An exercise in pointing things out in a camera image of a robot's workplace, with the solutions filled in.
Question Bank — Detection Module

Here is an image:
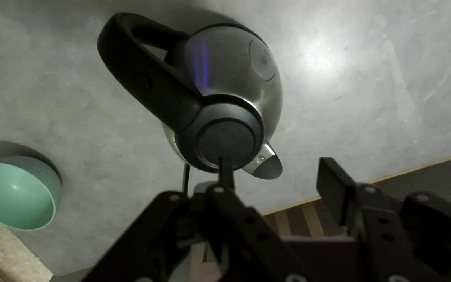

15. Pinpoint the teal bowl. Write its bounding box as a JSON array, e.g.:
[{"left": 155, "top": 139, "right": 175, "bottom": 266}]
[{"left": 0, "top": 153, "right": 64, "bottom": 233}]

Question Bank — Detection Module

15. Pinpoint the black kettle lid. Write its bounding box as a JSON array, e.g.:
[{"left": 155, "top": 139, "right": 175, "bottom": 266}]
[{"left": 173, "top": 100, "right": 266, "bottom": 173}]

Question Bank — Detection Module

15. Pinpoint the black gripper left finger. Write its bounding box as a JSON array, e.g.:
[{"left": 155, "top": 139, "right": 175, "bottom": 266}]
[{"left": 83, "top": 156, "right": 311, "bottom": 282}]

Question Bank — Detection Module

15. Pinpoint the stainless steel electric kettle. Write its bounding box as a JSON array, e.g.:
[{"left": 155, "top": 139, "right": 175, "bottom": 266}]
[{"left": 95, "top": 10, "right": 285, "bottom": 181}]

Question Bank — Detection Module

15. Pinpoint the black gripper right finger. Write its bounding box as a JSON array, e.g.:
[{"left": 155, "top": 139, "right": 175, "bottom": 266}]
[{"left": 314, "top": 155, "right": 451, "bottom": 282}]

